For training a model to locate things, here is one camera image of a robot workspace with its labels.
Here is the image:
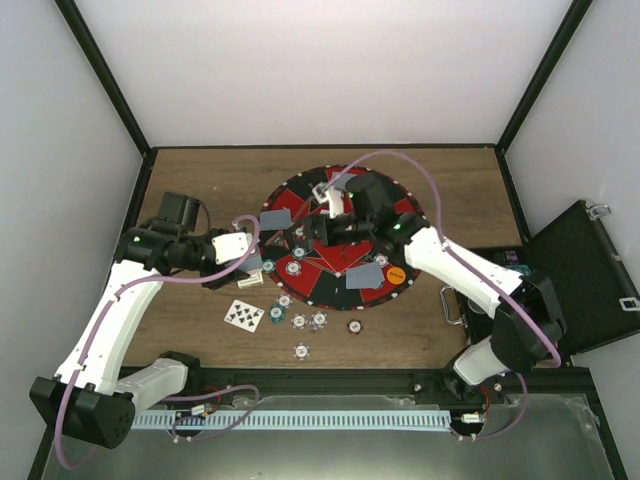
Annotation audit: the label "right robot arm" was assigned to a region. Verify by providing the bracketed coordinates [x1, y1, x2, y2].
[302, 173, 566, 403]

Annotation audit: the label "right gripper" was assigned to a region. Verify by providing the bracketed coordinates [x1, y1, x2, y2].
[284, 212, 375, 249]

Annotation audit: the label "purple cable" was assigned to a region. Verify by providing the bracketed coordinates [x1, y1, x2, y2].
[324, 149, 564, 444]
[53, 214, 262, 470]

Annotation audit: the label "dark chips in case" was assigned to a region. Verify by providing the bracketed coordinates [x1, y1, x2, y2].
[503, 250, 520, 265]

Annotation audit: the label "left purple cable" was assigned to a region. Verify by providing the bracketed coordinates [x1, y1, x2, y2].
[53, 214, 262, 470]

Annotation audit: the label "green poker chip stack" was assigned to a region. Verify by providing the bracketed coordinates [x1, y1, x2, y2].
[269, 305, 286, 324]

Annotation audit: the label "black poker case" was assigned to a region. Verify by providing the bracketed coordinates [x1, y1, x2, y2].
[472, 200, 639, 358]

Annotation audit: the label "face up clubs card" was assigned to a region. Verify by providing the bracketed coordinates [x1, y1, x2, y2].
[224, 300, 264, 333]

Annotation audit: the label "light blue slotted cable duct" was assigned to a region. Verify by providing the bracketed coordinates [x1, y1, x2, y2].
[131, 410, 451, 433]

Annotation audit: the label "blue backed card deck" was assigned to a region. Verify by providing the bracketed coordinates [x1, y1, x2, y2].
[239, 253, 263, 273]

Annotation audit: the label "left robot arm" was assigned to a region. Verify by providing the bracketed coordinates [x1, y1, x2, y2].
[29, 192, 261, 453]

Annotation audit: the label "orange big blind button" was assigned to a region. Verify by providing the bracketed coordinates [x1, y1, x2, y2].
[386, 266, 407, 285]

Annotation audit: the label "triangular all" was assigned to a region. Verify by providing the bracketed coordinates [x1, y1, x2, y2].
[264, 231, 289, 249]

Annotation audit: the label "dealt blue backed card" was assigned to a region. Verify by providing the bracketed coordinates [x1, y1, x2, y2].
[259, 209, 293, 231]

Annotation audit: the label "brown poker chip stack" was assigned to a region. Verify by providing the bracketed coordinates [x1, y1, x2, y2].
[347, 320, 363, 335]

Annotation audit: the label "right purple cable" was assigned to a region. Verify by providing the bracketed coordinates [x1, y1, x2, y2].
[324, 149, 564, 444]

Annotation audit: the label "round red black poker mat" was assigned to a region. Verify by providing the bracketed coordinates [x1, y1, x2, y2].
[259, 165, 419, 311]

